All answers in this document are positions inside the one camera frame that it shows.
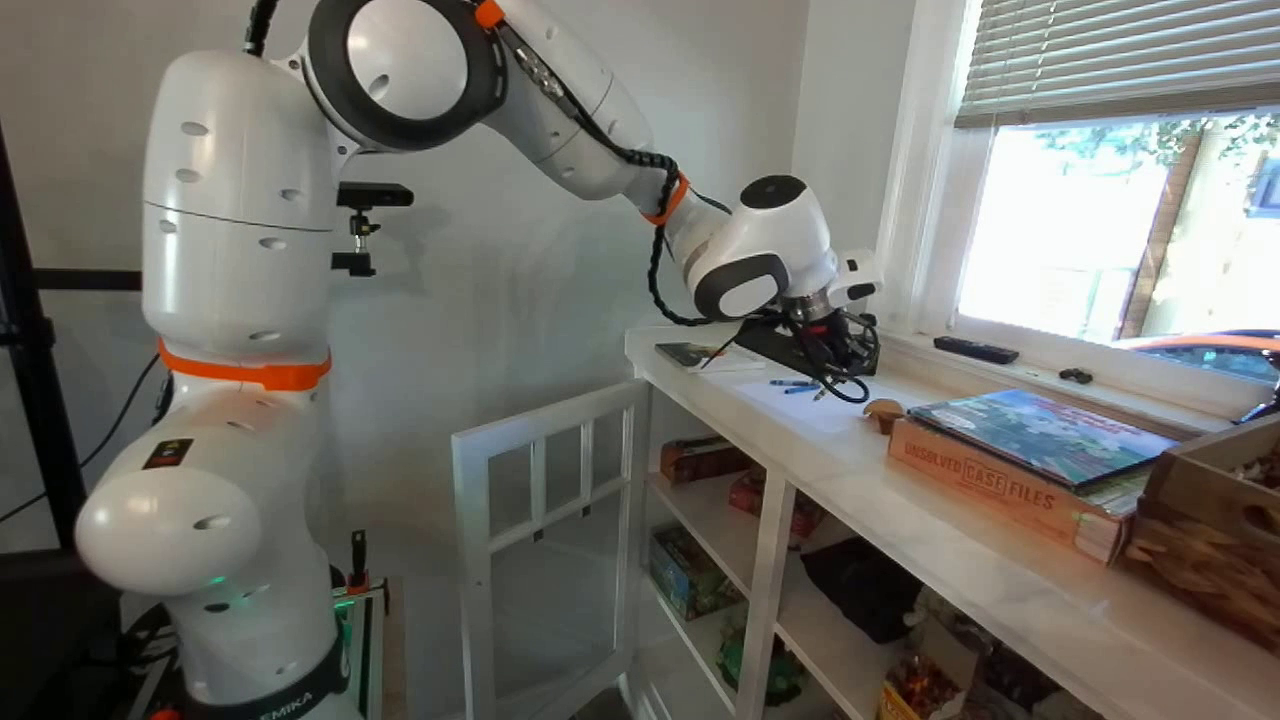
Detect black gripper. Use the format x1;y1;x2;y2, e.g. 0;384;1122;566
732;304;885;408

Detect dark colourful cover book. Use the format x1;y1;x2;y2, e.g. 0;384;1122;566
903;384;1180;498

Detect white paper sheet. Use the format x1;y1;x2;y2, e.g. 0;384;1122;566
698;352;885;454

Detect black remote control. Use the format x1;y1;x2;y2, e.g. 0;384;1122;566
927;334;1024;367

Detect red shelf item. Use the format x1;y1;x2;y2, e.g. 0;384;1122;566
725;463;828;550

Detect brown box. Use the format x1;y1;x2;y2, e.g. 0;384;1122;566
657;431;751;487

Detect orange cardboard game box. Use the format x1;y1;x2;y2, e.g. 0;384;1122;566
885;405;1166;569

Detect white shelf cabinet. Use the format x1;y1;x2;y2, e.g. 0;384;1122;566
620;317;1280;720

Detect dark bag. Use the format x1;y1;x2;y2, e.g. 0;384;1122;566
800;531;927;649

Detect green blue box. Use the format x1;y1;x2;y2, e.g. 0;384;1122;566
647;521;742;621

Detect green shelf item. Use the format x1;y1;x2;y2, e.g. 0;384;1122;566
717;618;813;711

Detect yellow red game box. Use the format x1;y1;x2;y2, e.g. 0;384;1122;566
876;649;967;720

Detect wooden crate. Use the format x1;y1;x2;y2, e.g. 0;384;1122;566
1122;411;1280;655

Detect white paned cabinet door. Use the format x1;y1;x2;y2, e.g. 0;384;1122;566
447;376;657;720

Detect wide white window blind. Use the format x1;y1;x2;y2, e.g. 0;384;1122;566
954;0;1280;134

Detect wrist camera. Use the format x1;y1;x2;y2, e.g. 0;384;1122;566
836;269;890;319

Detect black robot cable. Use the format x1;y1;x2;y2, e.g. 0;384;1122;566
503;15;751;334

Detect black stereo camera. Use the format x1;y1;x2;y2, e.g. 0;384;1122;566
333;182;420;279

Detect black camera stand pole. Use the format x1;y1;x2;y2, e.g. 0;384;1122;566
0;134;150;555

